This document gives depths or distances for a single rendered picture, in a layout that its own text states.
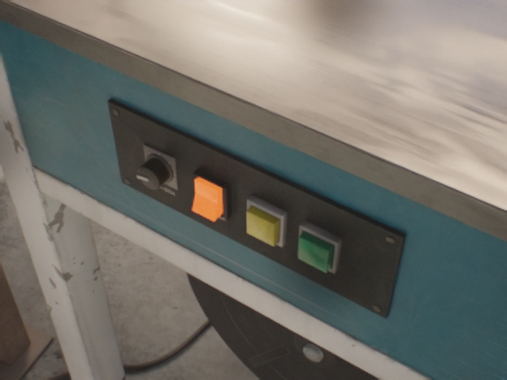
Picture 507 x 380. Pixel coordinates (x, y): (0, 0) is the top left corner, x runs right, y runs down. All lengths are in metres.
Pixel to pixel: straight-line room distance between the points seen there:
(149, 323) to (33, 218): 0.50
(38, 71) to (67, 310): 0.38
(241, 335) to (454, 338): 0.56
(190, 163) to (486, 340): 0.24
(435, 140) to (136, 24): 0.24
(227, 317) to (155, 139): 0.51
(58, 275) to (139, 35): 0.40
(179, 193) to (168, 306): 0.71
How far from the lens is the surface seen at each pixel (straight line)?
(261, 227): 0.53
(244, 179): 0.53
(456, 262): 0.48
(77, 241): 0.86
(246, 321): 1.02
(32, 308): 1.33
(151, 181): 0.58
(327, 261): 0.52
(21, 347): 1.26
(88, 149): 0.65
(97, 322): 0.98
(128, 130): 0.59
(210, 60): 0.52
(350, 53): 0.53
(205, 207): 0.56
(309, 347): 0.90
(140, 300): 1.30
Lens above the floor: 1.03
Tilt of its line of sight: 45 degrees down
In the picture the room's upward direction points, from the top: straight up
